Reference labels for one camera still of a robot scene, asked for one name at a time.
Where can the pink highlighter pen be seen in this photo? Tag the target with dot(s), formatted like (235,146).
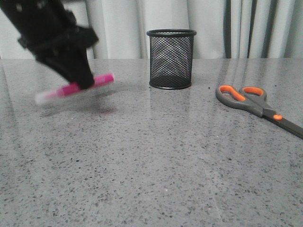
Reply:
(71,89)

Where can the grey curtain backdrop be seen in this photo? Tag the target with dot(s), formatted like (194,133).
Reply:
(224,28)

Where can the black mesh pen cup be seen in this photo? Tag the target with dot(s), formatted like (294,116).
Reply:
(171,57)

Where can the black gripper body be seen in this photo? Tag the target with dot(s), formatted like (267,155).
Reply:
(49,30)

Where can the grey orange scissors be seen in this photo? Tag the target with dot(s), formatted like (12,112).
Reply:
(253,100)

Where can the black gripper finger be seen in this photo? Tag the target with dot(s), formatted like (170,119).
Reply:
(72,64)

